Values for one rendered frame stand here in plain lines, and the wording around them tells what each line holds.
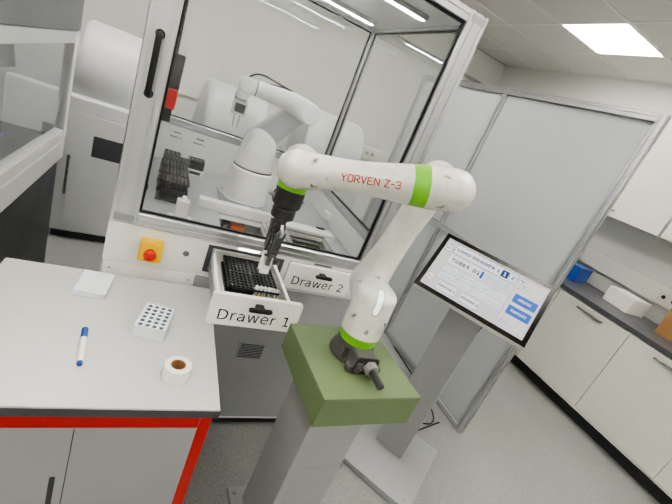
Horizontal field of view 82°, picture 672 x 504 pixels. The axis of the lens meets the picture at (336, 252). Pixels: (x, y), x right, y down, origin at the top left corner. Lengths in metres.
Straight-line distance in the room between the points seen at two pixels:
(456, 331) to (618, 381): 1.95
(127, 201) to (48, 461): 0.74
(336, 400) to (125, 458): 0.55
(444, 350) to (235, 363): 0.97
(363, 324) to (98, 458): 0.75
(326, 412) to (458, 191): 0.68
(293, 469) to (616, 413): 2.74
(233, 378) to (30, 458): 0.88
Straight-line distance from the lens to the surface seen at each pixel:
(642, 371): 3.61
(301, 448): 1.38
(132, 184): 1.41
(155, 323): 1.27
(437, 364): 2.01
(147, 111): 1.35
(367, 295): 1.14
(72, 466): 1.24
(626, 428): 3.69
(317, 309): 1.72
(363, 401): 1.15
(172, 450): 1.21
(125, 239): 1.48
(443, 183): 1.06
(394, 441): 2.29
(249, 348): 1.77
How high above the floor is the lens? 1.54
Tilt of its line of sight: 20 degrees down
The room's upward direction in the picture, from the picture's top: 23 degrees clockwise
